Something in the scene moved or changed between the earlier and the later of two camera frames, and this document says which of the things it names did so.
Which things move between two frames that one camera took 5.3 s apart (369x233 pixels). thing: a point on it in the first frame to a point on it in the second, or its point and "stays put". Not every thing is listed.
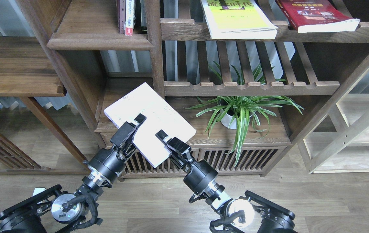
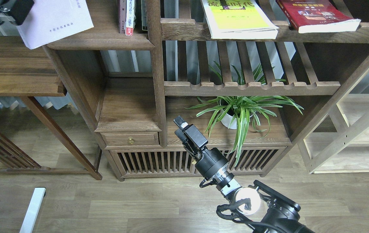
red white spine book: x=129 y=7 stays put
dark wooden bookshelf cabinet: x=245 y=74 stays put
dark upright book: x=144 y=15 stays put
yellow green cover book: x=237 y=19 stays put
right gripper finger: x=161 y=135 to x=180 y=122
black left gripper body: x=109 y=166 to x=18 y=11
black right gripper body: x=200 y=174 to x=211 y=160
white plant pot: x=225 y=121 stays put
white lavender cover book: x=159 y=116 to x=49 y=20
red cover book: x=310 y=16 stays put
